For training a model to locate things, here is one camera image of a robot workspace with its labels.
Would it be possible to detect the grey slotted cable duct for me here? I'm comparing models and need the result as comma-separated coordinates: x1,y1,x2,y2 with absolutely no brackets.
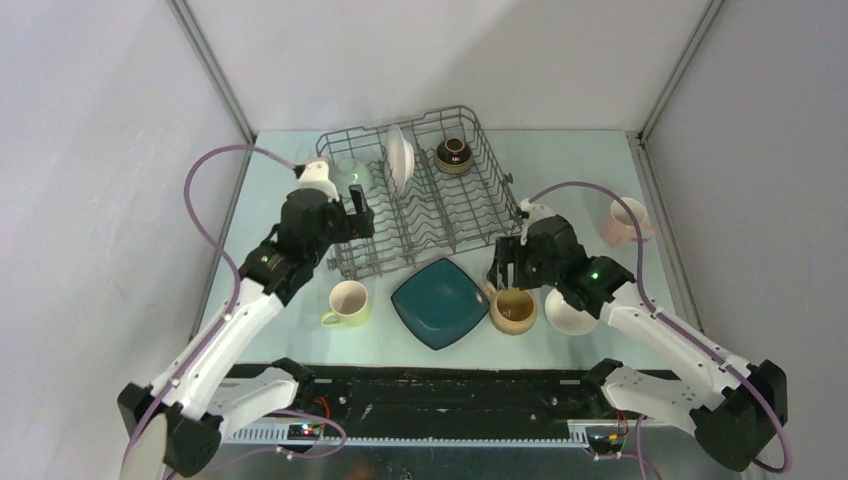
223,422,588,448

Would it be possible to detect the left circuit board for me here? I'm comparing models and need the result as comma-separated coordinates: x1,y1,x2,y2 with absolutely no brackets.
286,423,324,441

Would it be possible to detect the white ruffled plate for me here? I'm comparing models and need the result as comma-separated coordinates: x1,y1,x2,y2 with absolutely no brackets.
384,124,415,197

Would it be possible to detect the white ceramic bowl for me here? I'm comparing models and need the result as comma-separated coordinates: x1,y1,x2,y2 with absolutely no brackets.
544,289,598,336

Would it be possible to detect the pink mug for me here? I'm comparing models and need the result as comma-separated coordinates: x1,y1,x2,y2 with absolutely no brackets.
601,197,655,247

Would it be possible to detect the green ceramic bowl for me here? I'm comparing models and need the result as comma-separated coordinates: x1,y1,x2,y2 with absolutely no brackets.
330,158,373,199

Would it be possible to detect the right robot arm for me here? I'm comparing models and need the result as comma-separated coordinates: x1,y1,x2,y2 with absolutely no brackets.
487,215,788,472

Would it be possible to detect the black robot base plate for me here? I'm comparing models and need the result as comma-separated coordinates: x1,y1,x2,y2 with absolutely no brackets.
225,360,677,442

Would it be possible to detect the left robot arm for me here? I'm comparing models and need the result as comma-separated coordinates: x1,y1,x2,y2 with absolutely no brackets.
117,181,374,479

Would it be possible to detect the grey wire dish rack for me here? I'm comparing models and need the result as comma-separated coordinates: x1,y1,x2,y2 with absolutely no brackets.
315,105,522,280

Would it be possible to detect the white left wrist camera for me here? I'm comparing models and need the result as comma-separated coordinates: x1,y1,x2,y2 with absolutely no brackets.
294,157,340,201

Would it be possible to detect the tan ceramic mug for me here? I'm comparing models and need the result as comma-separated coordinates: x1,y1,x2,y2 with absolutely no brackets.
483,282,538,336

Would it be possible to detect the yellow-green mug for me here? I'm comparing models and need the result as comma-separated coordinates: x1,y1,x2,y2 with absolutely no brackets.
320,280,372,327

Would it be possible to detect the right circuit board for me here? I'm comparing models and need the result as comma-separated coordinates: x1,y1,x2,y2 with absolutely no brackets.
587,432,629,457

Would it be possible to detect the circuit board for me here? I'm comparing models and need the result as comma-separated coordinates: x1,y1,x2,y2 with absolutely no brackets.
286,423,324,441
587,432,629,457

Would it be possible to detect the brown speckled bowl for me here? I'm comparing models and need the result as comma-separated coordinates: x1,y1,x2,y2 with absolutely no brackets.
434,137,473,175

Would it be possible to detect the teal square plate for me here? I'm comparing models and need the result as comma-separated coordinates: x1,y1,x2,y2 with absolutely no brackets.
390,258,489,351

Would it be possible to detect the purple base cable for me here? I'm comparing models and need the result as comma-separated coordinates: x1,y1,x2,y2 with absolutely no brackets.
218,409,349,465

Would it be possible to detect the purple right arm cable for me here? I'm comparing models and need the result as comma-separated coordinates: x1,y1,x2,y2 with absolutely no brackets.
529,181,795,480

